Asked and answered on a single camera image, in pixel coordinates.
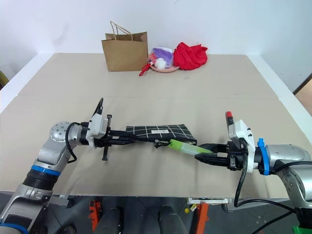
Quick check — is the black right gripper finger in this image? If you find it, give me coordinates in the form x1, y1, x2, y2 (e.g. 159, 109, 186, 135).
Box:
194, 153, 230, 167
199, 143, 229, 154

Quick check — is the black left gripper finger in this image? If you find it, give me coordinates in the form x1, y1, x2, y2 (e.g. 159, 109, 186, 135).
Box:
110, 138, 137, 147
111, 130, 137, 141

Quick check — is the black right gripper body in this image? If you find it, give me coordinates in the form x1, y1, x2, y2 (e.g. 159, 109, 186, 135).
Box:
225, 137, 250, 171

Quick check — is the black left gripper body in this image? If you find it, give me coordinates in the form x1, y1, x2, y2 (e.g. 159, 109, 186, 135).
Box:
93, 114, 115, 162

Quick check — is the green highlighter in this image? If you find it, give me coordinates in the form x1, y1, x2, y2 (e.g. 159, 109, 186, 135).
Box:
169, 139, 215, 156

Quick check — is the black white grid pouch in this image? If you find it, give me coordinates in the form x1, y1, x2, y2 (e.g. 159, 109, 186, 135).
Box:
125, 124, 198, 149

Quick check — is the red capped black marker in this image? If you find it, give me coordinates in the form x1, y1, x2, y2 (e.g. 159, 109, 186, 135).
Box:
225, 111, 235, 142

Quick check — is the orange clamp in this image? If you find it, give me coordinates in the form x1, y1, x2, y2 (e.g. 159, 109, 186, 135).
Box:
88, 199, 102, 232
195, 201, 210, 234

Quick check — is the brown paper bag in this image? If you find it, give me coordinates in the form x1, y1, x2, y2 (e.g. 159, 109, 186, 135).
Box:
101, 20, 149, 72

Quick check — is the dark rounded shape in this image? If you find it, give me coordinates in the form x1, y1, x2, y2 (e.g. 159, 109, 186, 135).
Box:
157, 204, 189, 234
106, 206, 125, 234

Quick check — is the pink plate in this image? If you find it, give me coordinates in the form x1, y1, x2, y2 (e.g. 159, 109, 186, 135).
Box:
149, 64, 180, 74

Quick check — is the brown wooden board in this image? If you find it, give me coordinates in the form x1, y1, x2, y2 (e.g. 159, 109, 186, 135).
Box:
293, 73, 312, 110

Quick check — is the red cloth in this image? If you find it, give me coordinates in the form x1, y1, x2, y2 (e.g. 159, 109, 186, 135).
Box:
173, 41, 209, 71

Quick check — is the green plastic part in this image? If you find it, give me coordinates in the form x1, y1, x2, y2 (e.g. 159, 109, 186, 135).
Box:
292, 225, 312, 234

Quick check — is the yellow green object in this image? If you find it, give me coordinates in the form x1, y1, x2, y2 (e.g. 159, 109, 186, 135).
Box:
0, 70, 9, 90

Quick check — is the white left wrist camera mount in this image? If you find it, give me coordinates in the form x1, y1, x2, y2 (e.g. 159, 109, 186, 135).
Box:
87, 113, 109, 149

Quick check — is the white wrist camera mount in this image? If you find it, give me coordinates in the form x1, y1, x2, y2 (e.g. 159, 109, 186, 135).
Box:
228, 119, 259, 174
87, 113, 109, 149

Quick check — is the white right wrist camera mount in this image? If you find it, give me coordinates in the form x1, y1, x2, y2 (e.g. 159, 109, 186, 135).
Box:
228, 119, 259, 174

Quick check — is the black left camera cable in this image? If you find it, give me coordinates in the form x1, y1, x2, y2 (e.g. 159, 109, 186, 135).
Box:
93, 97, 104, 116

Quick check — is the blue wrist cable clip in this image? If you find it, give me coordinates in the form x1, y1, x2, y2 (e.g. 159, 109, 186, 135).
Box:
256, 137, 272, 176

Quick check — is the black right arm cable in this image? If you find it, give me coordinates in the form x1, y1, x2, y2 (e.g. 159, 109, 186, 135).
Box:
234, 156, 301, 220

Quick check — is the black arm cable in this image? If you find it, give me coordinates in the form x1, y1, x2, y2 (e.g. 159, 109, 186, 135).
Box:
64, 121, 84, 164
234, 156, 301, 220

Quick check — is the white bracket under table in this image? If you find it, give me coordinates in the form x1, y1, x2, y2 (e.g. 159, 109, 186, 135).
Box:
187, 197, 233, 205

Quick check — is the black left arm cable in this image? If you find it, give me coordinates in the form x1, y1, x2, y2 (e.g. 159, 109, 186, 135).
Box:
64, 121, 84, 164

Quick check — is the red strap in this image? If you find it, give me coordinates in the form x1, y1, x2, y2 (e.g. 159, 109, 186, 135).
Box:
138, 61, 154, 77

